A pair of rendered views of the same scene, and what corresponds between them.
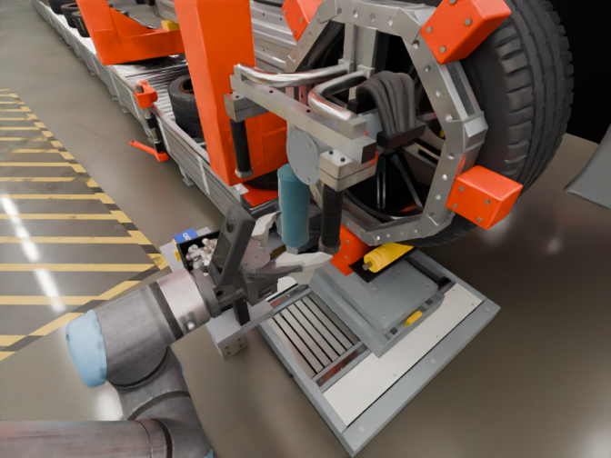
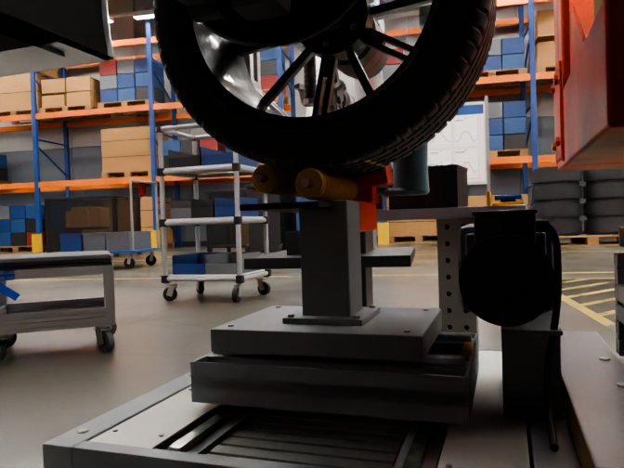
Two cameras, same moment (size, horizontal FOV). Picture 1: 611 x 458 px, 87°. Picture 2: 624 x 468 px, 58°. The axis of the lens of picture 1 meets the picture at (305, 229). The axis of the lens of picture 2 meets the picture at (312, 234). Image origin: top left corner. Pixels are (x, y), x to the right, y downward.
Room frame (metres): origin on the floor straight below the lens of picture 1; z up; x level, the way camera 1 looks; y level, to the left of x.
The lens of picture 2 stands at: (1.77, -0.93, 0.42)
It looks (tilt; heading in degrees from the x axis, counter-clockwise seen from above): 1 degrees down; 146
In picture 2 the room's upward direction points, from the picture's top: 2 degrees counter-clockwise
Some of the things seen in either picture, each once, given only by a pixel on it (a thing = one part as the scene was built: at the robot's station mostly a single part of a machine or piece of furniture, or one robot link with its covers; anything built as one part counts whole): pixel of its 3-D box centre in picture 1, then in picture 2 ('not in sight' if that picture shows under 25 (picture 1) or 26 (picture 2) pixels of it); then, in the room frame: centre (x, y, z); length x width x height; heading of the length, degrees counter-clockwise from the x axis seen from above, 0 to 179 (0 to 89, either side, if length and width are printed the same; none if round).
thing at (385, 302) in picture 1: (376, 255); (331, 270); (0.84, -0.27, 0.32); 0.40 x 0.30 x 0.28; 37
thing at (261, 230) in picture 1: (265, 233); (341, 91); (0.44, 0.07, 0.80); 0.09 x 0.03 x 0.06; 163
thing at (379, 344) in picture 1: (365, 283); (345, 364); (0.86, -0.25, 0.13); 0.50 x 0.36 x 0.10; 37
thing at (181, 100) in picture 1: (223, 100); not in sight; (2.22, 0.56, 0.39); 0.66 x 0.66 x 0.24
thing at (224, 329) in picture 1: (212, 278); (445, 213); (0.63, 0.28, 0.44); 0.43 x 0.17 x 0.03; 37
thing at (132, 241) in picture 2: not in sight; (108, 225); (-4.84, 0.69, 0.48); 1.00 x 0.60 x 0.96; 43
